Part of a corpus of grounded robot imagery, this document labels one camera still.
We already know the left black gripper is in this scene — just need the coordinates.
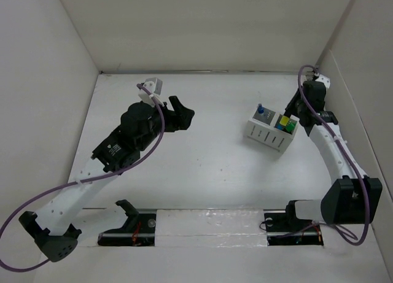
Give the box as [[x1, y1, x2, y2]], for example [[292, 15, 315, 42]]
[[137, 96, 193, 152]]

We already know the green cap highlighter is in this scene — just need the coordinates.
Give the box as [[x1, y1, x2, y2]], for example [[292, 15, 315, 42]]
[[284, 122, 297, 134]]

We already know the yellow cap highlighter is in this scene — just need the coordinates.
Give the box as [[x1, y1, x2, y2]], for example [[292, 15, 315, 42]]
[[279, 115, 290, 126]]

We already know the clear blue correction pen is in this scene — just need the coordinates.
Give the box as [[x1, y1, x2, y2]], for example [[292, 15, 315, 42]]
[[257, 104, 265, 114]]

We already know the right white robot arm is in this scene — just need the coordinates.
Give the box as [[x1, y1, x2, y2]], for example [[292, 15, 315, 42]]
[[284, 80, 383, 224]]

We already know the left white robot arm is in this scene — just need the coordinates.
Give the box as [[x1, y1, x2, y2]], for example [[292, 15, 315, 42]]
[[18, 96, 195, 262]]

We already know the white desk organizer box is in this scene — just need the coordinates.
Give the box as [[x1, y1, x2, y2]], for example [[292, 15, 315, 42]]
[[244, 107, 300, 153]]

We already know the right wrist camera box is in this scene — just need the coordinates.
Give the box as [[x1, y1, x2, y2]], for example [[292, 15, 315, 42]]
[[307, 71, 331, 89]]

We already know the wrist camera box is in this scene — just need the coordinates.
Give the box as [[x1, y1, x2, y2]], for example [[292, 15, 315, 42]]
[[307, 71, 331, 89], [137, 77, 163, 106]]

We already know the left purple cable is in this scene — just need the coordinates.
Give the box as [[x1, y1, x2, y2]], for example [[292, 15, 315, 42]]
[[0, 83, 166, 271]]

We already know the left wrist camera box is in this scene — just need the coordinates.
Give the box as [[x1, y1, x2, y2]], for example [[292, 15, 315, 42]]
[[137, 77, 163, 106]]

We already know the aluminium rail with mounts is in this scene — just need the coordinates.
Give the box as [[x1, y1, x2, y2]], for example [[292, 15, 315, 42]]
[[98, 209, 324, 248]]

